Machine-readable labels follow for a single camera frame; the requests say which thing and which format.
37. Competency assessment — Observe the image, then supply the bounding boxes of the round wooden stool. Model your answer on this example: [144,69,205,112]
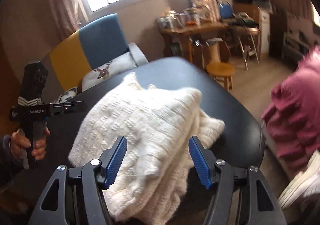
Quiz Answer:
[206,62,235,91]

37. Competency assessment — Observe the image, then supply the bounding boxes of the person's left hand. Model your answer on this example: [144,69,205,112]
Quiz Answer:
[10,126,51,161]

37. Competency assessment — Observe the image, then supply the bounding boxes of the pink ruffled bed quilt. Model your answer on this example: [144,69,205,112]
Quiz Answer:
[261,45,319,178]

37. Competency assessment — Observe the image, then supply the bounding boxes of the white cabinet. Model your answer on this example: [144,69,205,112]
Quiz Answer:
[259,9,270,57]

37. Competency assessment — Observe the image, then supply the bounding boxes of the blue yellow grey armchair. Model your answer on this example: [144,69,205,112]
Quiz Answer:
[41,13,148,102]

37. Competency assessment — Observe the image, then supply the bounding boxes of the woven basket bag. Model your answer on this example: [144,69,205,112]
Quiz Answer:
[203,38,223,65]

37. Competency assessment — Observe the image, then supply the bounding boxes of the wooden table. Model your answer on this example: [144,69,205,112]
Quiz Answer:
[159,22,230,63]

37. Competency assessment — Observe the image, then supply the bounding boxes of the blue chair back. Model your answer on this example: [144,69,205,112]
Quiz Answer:
[219,2,233,19]

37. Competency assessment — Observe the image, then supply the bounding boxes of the white deer print pillow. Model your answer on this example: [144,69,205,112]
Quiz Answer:
[81,52,137,92]

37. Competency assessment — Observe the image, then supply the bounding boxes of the oranges on table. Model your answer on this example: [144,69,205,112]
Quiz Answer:
[187,20,198,26]

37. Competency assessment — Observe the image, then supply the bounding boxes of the geometric pattern pillow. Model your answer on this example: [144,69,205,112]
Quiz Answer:
[55,87,78,103]

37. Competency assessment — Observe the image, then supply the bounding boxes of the cream knitted sweater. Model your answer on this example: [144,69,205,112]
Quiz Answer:
[68,73,225,224]

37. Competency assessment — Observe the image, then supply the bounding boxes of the black leather ottoman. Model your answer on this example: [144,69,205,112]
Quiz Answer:
[10,56,266,225]

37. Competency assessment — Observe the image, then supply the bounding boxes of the folding chair with clutter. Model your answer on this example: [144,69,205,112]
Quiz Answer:
[222,12,260,70]

